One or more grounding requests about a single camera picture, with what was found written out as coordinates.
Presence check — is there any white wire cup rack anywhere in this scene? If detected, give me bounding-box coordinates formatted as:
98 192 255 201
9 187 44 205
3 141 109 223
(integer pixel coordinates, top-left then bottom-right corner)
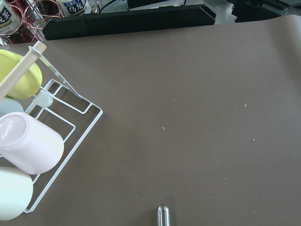
25 47 103 213

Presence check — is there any pink plastic cup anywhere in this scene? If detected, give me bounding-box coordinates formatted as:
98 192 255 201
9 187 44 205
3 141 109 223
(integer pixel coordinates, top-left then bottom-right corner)
0 112 64 175

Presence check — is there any copper wire bottle rack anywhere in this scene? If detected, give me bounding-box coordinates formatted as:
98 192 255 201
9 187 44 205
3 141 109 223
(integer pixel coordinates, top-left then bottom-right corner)
0 0 100 44

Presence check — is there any black monitor bar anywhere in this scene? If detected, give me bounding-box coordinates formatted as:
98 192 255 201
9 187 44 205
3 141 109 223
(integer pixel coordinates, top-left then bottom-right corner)
42 4 216 40

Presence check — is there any yellow plastic cup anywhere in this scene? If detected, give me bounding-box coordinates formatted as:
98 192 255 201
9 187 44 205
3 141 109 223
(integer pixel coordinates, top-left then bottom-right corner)
0 49 42 99

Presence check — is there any grey plastic cup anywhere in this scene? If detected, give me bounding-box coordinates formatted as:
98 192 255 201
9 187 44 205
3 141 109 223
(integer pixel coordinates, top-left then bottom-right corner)
0 97 24 117

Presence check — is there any white plastic cup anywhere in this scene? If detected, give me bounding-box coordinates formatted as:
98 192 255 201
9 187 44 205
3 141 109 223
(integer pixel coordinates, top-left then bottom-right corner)
0 167 33 221

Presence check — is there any tea bottle white label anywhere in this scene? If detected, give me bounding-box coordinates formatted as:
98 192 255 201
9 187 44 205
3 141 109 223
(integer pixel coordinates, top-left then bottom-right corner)
0 0 22 37

